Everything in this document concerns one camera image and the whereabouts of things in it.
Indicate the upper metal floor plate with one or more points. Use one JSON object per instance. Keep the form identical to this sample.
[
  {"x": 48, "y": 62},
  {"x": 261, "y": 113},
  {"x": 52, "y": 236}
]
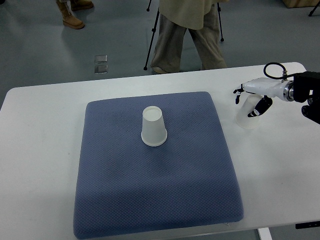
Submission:
[{"x": 101, "y": 59}]

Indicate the white table leg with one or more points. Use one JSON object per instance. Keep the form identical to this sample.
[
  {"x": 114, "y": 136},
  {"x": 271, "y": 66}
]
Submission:
[{"x": 264, "y": 233}]

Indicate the person in tan boots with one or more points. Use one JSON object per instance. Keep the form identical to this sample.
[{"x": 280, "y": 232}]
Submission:
[{"x": 68, "y": 19}]

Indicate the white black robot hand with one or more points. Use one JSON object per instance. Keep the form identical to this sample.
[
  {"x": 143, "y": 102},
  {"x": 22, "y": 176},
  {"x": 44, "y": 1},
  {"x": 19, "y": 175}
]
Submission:
[{"x": 267, "y": 88}]

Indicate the white paper cup on cushion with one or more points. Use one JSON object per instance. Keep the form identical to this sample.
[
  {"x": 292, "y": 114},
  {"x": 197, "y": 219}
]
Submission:
[{"x": 153, "y": 131}]

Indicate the white paper cup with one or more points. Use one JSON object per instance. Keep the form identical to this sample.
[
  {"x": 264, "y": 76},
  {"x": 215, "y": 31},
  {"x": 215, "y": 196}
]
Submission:
[
  {"x": 153, "y": 131},
  {"x": 248, "y": 106}
]

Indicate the metal floor plate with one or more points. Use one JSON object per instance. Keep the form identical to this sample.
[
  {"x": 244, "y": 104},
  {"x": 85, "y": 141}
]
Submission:
[
  {"x": 101, "y": 59},
  {"x": 101, "y": 69}
]

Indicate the cardboard box corner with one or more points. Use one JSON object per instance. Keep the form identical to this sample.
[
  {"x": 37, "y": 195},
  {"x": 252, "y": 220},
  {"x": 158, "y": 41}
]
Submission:
[{"x": 300, "y": 3}]

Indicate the black table control panel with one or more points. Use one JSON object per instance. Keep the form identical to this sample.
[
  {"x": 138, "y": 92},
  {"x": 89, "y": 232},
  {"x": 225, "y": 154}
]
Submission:
[{"x": 306, "y": 225}]

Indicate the lower metal floor plate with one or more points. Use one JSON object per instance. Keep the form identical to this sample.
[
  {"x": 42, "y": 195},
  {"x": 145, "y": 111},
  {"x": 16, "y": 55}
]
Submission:
[{"x": 101, "y": 69}]

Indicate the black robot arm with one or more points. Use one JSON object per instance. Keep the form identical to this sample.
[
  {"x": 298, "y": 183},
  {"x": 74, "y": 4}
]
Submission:
[{"x": 305, "y": 88}]

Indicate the blue-grey quilted cushion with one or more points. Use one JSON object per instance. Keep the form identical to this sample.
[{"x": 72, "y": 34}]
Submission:
[{"x": 125, "y": 186}]

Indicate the person in beige clothes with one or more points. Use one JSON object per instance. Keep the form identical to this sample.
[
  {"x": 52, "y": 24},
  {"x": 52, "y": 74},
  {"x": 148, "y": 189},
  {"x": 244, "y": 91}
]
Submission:
[{"x": 200, "y": 19}]

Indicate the black tripod leg right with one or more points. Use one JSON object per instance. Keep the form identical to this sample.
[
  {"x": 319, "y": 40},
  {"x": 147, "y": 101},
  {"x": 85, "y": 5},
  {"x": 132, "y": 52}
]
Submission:
[{"x": 314, "y": 9}]

